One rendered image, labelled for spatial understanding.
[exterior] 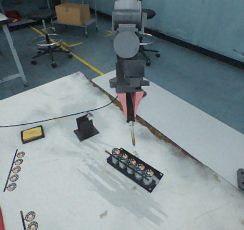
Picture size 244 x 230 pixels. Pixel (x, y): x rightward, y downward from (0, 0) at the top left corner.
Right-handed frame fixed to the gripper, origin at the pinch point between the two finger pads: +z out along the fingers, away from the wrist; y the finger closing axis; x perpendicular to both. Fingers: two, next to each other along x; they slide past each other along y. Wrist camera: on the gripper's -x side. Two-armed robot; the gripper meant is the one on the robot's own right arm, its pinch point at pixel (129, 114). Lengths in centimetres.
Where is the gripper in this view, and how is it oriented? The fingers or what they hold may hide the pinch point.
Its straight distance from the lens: 54.7
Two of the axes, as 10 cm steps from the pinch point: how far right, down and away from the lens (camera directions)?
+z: 0.5, 9.8, 2.1
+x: -1.0, -2.0, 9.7
